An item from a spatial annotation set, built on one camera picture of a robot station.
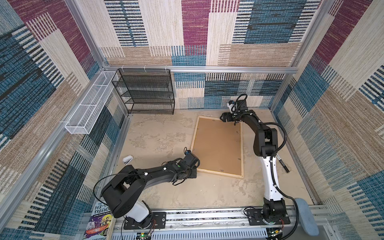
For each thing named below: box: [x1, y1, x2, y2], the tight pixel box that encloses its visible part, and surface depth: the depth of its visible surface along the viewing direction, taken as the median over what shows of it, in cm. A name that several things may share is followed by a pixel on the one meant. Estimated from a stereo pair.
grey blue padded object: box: [294, 198, 319, 237], surface depth 72 cm
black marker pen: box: [276, 153, 290, 173], surface depth 93 cm
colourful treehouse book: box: [83, 201, 113, 240], surface depth 71 cm
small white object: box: [122, 155, 134, 165], surface depth 95 cm
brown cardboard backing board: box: [192, 117, 242, 176], surface depth 102 cm
